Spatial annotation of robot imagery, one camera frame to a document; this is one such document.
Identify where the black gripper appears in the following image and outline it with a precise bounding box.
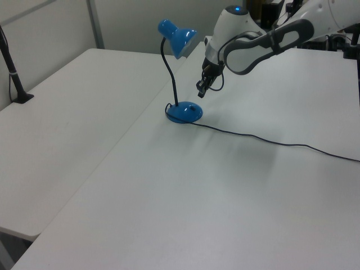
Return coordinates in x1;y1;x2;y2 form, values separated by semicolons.
195;57;224;98

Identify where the blue gooseneck desk lamp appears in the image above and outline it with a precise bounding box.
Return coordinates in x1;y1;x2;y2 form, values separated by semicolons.
157;19;205;124

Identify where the dark background equipment rack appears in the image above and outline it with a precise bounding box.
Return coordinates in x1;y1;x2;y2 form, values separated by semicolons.
244;0;306;29

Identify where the black clamp stand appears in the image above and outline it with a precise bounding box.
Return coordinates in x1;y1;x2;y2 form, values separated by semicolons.
341;24;360;60

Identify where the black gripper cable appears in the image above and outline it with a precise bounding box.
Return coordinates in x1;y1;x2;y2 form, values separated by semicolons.
209;33;261;92

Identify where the black lamp power cord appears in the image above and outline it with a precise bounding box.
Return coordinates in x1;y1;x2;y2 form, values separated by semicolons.
164;102;360;163

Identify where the grey partition frame post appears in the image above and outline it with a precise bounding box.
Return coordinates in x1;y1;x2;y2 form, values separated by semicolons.
86;0;105;50

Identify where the black camera stand pole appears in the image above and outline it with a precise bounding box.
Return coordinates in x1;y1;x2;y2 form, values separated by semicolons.
0;24;35;105

